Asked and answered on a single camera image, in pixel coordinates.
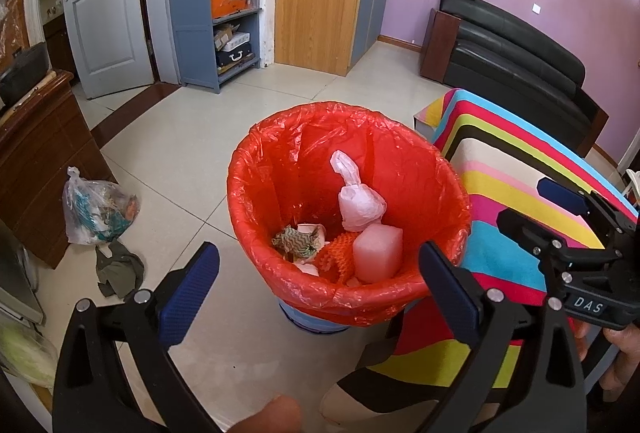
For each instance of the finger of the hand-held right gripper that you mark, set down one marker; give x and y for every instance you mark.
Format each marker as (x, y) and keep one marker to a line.
(565, 196)
(525, 230)

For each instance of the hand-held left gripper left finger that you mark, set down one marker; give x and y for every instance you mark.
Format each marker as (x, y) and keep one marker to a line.
(192, 293)

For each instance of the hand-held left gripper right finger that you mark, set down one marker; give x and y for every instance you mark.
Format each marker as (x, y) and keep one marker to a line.
(452, 298)

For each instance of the white foam packing block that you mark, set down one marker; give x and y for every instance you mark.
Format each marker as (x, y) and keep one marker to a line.
(377, 255)

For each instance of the teal zigzag cloth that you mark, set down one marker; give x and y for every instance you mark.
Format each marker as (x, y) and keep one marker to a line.
(295, 243)

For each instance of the large orange foam fruit net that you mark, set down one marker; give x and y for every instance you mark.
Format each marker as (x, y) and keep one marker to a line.
(335, 258)

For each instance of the large white plastic bag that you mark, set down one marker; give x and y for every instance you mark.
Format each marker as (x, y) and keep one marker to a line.
(360, 210)

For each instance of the blue trash bin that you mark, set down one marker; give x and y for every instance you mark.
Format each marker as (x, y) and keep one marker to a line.
(320, 325)

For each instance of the red plastic bin liner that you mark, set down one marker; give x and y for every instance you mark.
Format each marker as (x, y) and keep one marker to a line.
(280, 163)

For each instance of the person's right hand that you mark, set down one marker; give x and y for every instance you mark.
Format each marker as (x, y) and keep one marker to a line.
(620, 358)

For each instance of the person's left hand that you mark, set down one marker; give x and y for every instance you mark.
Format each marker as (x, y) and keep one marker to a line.
(275, 415)

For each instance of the white chair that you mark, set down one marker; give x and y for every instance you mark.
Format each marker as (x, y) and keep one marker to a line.
(634, 183)

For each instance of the dark green cloth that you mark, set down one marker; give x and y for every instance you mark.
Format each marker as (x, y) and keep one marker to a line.
(120, 270)

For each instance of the striped colourful blanket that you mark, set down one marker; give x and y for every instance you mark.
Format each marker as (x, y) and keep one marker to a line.
(500, 153)

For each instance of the clear plastic bag of scraps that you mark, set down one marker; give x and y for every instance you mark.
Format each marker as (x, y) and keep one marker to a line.
(97, 213)

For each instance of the black leather sofa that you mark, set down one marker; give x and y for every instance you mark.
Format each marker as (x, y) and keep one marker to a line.
(500, 48)

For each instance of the grey metal object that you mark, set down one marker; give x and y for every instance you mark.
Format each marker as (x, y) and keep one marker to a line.
(17, 283)

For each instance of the pale green plastic bag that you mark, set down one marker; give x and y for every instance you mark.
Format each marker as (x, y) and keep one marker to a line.
(25, 353)

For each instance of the brown wooden cabinet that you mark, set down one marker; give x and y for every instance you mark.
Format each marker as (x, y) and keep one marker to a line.
(45, 153)

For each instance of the dark blue case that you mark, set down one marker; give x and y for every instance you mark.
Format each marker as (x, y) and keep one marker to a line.
(235, 58)

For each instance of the cardboard boxes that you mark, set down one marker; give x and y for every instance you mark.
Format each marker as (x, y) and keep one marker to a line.
(231, 38)

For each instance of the blue-grey bookshelf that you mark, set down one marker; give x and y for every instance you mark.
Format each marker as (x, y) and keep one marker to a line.
(190, 13)

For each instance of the white panel door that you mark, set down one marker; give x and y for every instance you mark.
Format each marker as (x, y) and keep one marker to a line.
(105, 23)

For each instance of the orange box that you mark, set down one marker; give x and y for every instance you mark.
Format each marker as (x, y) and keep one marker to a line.
(230, 7)

